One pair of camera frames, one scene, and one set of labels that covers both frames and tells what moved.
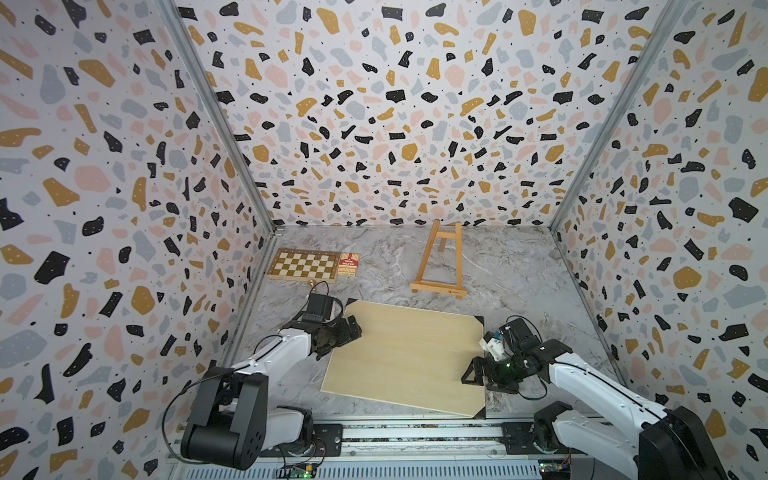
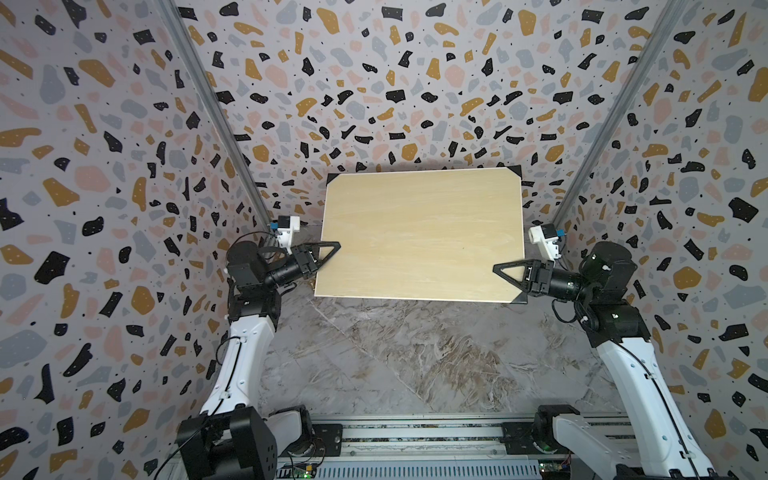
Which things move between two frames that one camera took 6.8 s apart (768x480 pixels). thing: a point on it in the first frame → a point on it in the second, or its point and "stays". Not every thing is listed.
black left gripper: [346, 335] → [309, 263]
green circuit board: [302, 471] stays
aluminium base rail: [415, 447] stays
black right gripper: [489, 377] → [537, 278]
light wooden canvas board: [411, 357] → [423, 235]
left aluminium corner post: [218, 109] stays
